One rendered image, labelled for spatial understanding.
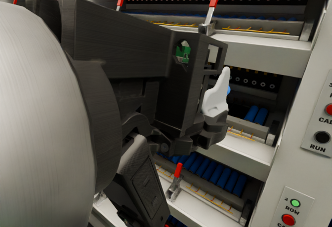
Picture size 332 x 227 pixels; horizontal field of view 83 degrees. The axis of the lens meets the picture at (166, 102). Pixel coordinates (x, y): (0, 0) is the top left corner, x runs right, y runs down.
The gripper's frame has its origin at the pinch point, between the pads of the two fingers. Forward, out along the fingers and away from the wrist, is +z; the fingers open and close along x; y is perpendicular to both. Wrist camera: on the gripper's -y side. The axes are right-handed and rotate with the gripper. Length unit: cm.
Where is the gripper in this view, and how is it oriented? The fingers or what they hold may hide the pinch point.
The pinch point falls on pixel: (207, 105)
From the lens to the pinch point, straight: 25.5
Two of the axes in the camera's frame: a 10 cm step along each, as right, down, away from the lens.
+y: 1.6, -9.5, -2.6
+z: 5.5, -1.3, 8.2
